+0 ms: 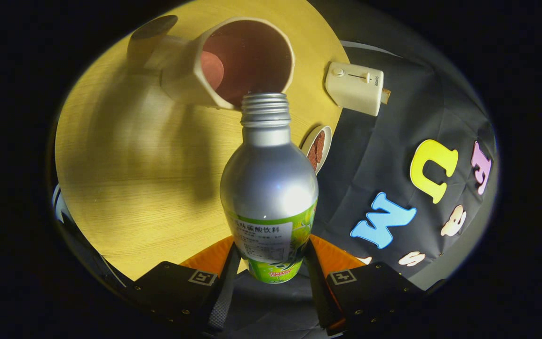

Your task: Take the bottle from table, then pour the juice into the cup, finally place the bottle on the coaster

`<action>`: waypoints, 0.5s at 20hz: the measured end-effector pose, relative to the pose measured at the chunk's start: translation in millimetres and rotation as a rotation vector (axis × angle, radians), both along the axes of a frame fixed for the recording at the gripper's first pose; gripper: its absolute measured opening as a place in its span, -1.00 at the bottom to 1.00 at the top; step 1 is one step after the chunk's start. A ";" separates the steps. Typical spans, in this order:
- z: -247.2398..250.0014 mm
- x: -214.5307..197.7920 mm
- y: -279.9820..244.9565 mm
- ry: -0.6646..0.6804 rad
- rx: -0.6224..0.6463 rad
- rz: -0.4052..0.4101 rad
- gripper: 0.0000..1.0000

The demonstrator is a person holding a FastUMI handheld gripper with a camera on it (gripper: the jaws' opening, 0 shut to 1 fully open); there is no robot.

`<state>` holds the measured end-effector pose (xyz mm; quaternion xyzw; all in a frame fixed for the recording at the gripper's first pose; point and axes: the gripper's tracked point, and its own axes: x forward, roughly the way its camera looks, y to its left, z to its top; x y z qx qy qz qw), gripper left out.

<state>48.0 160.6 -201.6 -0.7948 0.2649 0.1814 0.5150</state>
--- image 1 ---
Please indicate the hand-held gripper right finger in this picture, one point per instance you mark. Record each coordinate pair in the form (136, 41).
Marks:
(320, 292)

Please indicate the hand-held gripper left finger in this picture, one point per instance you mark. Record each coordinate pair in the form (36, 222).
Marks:
(224, 292)

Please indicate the silver bottle with green label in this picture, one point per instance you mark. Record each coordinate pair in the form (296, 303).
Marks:
(268, 183)

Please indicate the wooden table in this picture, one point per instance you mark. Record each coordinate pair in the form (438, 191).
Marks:
(134, 188)

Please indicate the brown meat strips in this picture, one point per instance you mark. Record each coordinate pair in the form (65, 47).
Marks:
(317, 150)

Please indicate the black backdrop cloth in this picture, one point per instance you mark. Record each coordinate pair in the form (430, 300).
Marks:
(374, 155)

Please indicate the white round plate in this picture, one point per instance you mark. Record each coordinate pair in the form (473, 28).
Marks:
(327, 141)

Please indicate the white toaster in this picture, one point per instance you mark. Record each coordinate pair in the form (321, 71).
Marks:
(353, 89)

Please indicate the brown toast slice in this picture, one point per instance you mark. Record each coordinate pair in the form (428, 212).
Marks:
(386, 96)

